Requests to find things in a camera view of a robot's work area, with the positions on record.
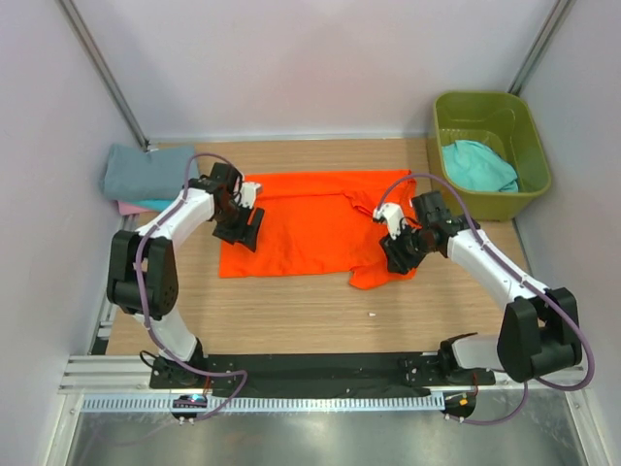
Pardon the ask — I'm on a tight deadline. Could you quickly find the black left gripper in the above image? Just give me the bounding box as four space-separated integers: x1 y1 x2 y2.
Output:
213 200 263 251

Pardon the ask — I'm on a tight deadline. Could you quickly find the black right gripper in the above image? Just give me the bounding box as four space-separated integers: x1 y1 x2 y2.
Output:
379 221 437 276

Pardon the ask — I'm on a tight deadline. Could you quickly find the orange t-shirt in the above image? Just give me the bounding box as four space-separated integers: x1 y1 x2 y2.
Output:
218 170 416 290

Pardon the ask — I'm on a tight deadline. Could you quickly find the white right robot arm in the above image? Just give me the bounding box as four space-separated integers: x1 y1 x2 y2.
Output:
373 191 593 384

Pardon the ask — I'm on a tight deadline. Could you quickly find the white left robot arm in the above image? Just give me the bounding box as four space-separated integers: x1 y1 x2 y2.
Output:
107 160 265 388

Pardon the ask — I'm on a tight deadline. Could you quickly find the teal t-shirt in bin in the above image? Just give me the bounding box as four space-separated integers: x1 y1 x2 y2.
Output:
441 140 519 192

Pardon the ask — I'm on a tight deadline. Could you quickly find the turquoise folded t-shirt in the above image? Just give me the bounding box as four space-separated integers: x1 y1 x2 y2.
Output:
131 199 173 212

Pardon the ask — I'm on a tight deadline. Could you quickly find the pink folded t-shirt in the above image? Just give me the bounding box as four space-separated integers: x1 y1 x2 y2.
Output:
116 201 150 216

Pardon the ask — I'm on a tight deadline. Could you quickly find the grey-blue folded t-shirt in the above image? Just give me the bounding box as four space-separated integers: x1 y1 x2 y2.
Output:
100 144 199 203

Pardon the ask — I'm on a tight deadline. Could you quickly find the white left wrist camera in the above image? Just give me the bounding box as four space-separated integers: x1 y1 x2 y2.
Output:
239 182 262 209

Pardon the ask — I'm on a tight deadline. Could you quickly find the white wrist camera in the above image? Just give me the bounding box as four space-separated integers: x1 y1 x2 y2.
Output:
373 203 405 240
239 182 262 209

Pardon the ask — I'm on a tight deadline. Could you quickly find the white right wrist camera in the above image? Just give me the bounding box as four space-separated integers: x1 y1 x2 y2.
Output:
373 203 405 240

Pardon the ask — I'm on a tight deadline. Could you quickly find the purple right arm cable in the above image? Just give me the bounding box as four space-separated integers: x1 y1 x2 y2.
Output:
376 173 597 424

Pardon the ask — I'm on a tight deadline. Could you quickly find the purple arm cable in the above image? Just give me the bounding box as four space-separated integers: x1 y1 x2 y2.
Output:
135 152 249 421
376 173 597 424

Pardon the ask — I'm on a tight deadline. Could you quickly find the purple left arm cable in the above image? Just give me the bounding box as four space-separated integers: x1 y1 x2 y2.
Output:
135 152 249 421

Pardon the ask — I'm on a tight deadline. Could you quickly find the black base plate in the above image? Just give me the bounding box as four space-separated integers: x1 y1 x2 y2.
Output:
147 350 497 400

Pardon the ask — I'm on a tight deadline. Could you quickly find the slotted cable duct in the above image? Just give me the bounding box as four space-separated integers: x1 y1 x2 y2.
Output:
82 392 444 414

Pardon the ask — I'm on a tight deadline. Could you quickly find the aluminium frame rail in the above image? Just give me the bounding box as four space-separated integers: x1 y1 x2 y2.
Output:
57 349 591 395

